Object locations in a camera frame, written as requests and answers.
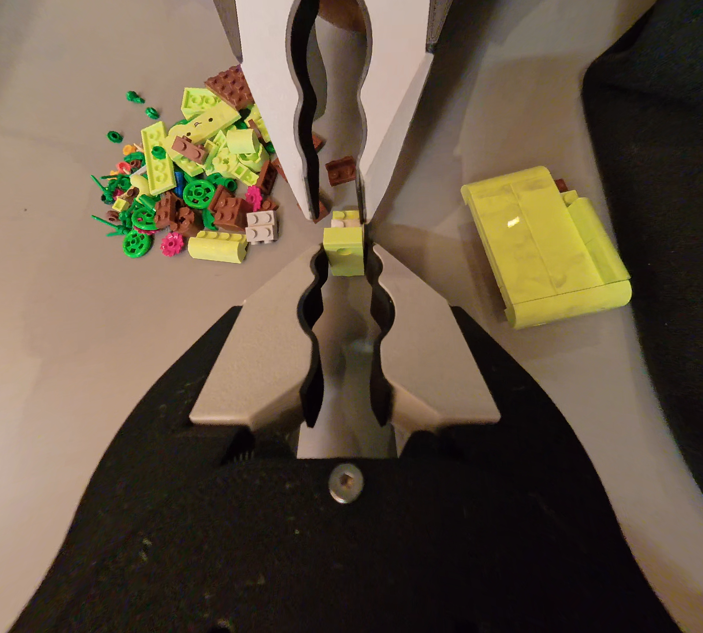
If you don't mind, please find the small lime brown brick block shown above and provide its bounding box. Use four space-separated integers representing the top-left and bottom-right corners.
323 210 367 277

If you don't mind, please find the pile of loose toy bricks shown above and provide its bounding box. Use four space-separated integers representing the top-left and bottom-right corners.
90 64 287 260

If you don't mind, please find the large lime brick assembly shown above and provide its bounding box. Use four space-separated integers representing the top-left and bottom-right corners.
460 165 632 331

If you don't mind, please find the person's right hand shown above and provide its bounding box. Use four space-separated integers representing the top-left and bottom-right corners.
315 0 370 36

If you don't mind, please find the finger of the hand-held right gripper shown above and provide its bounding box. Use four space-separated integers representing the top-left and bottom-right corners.
350 0 441 222
227 0 326 223

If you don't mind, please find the lime curved slope piece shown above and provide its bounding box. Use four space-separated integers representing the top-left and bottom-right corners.
188 230 249 264

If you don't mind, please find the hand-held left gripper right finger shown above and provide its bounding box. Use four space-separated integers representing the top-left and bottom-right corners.
367 244 502 453

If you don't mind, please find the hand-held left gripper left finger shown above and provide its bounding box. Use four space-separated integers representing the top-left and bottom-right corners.
188 246 330 453

